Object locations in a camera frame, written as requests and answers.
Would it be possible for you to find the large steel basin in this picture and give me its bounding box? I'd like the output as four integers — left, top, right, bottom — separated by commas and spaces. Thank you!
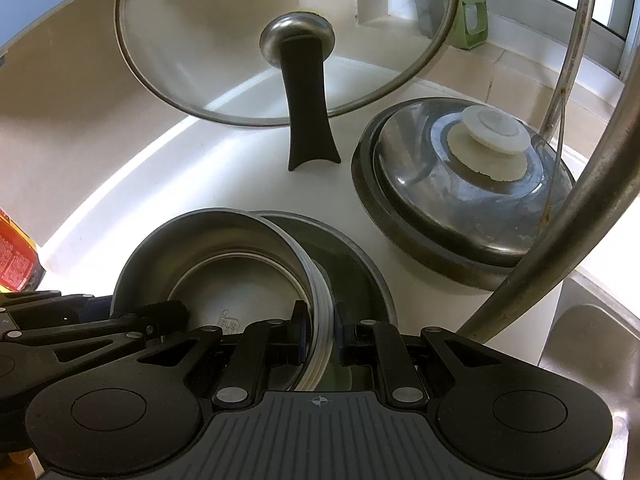
259, 211, 400, 394

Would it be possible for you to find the steel gooseneck faucet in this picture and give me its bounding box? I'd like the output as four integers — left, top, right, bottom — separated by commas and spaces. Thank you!
455, 0, 640, 347

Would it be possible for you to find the steel pot with lid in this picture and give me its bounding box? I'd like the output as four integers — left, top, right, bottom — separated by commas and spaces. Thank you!
349, 97, 579, 292

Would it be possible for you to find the small steel bowl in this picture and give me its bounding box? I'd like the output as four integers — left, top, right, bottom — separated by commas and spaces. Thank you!
110, 208, 312, 394

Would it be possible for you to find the steel sink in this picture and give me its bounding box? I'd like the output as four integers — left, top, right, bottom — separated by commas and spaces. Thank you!
536, 269, 640, 480

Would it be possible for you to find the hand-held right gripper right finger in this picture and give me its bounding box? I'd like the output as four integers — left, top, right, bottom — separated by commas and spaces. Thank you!
333, 302, 506, 406

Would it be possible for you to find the green plastic holder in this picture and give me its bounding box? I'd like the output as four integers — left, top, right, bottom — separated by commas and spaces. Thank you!
451, 0, 489, 54

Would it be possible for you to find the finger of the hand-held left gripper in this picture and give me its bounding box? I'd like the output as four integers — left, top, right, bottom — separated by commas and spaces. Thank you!
0, 290, 113, 331
0, 299, 191, 377

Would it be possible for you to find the red-handled soy sauce bottle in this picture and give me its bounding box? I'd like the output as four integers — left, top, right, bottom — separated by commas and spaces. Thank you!
0, 207, 47, 294

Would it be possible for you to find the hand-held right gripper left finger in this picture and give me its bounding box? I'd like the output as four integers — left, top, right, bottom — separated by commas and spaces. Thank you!
137, 300, 308, 409

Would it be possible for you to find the glass lid with black handle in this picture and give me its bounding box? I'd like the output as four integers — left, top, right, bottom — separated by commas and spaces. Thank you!
113, 0, 461, 174

